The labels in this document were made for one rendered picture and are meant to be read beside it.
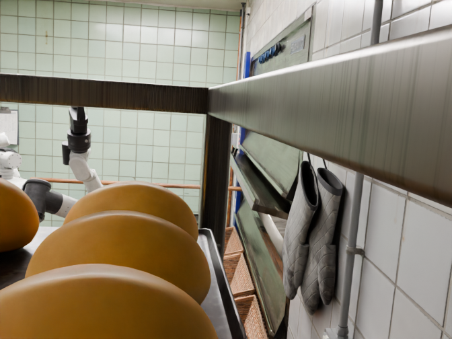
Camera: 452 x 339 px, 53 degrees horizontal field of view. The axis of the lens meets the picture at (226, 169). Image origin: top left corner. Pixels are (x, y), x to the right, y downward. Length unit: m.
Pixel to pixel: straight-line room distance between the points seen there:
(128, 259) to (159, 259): 0.02
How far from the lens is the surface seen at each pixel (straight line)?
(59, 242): 0.24
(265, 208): 1.59
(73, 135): 1.85
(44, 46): 4.48
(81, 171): 1.90
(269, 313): 1.91
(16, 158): 2.05
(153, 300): 0.16
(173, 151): 4.26
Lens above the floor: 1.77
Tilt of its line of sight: 8 degrees down
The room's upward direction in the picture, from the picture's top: 4 degrees clockwise
